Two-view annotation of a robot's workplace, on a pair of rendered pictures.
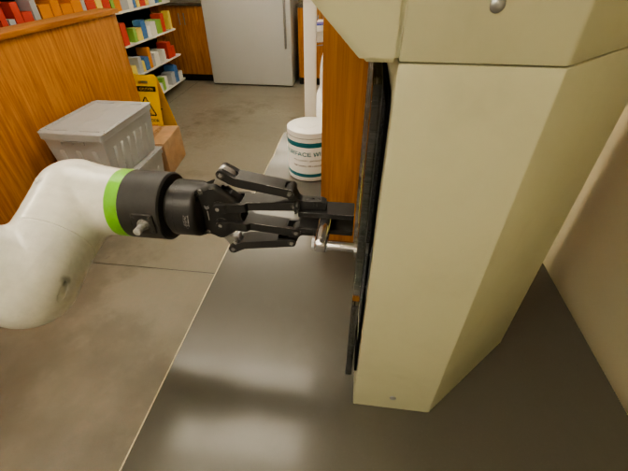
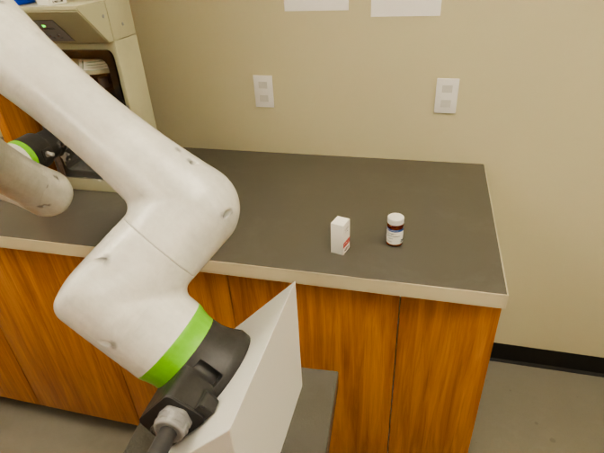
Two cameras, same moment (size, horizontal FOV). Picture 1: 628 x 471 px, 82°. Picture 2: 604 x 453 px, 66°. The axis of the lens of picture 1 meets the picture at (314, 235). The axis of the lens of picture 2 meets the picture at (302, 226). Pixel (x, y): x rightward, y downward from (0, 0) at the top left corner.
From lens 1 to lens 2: 1.28 m
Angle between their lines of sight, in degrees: 65
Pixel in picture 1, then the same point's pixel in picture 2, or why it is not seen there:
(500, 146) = (136, 56)
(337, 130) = (11, 115)
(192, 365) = (93, 238)
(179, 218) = (56, 144)
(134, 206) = (39, 146)
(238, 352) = (98, 225)
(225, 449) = not seen: hidden behind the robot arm
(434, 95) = (121, 47)
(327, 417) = not seen: hidden behind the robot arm
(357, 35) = (106, 37)
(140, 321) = not seen: outside the picture
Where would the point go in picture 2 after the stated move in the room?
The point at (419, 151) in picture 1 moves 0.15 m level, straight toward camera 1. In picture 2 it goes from (125, 63) to (168, 66)
